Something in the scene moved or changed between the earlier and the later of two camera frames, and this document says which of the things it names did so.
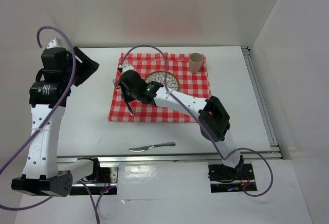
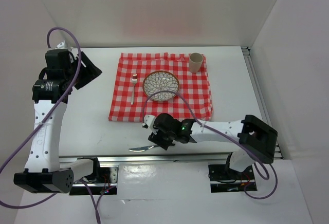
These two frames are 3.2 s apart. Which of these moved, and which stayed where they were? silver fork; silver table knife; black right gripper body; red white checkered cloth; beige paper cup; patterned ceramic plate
Moved: silver fork; black right gripper body
Stayed: red white checkered cloth; beige paper cup; patterned ceramic plate; silver table knife
